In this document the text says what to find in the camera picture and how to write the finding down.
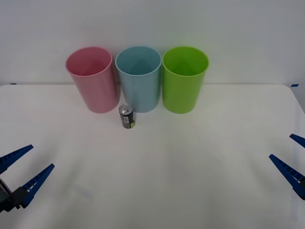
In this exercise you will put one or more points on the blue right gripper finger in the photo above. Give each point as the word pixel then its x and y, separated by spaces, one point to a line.
pixel 299 140
pixel 289 170

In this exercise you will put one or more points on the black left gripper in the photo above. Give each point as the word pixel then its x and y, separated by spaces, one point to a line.
pixel 9 207

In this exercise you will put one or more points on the black drink can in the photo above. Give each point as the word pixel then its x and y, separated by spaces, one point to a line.
pixel 127 119

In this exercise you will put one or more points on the pink plastic bin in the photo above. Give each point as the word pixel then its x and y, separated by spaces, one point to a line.
pixel 95 83

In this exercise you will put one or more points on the green plastic bin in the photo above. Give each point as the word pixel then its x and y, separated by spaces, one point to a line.
pixel 182 93

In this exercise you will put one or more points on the pale blue plastic bin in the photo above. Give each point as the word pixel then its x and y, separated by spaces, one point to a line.
pixel 140 90

